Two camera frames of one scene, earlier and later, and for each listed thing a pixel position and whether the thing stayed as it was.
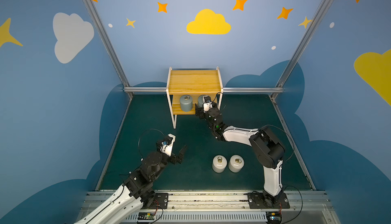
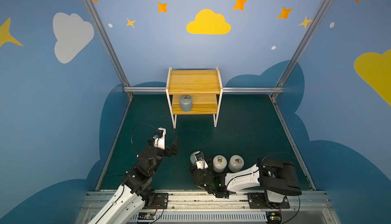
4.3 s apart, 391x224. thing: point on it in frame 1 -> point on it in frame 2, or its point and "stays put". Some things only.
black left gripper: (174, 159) -> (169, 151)
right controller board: (274, 217) stays put
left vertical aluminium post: (104, 33) stays put
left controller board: (146, 216) stays put
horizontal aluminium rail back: (225, 88) stays put
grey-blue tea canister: (201, 100) -> (193, 157)
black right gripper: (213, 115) -> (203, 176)
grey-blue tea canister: (186, 102) stays put
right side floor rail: (297, 151) stays put
